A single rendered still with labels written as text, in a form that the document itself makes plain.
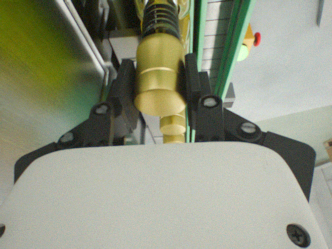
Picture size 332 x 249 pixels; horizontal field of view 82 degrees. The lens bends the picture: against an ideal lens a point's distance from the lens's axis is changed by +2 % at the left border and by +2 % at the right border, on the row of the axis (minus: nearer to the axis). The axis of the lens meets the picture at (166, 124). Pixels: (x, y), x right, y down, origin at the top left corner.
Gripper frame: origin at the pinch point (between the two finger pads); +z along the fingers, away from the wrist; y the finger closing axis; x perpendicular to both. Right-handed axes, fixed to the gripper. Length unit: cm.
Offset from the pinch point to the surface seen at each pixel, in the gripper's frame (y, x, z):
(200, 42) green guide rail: 5.1, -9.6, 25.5
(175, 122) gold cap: 0.3, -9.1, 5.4
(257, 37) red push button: 23, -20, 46
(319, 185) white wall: 351, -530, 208
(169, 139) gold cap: -0.9, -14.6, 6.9
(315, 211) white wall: 335, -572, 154
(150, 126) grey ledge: -15, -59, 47
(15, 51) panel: -12.8, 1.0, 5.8
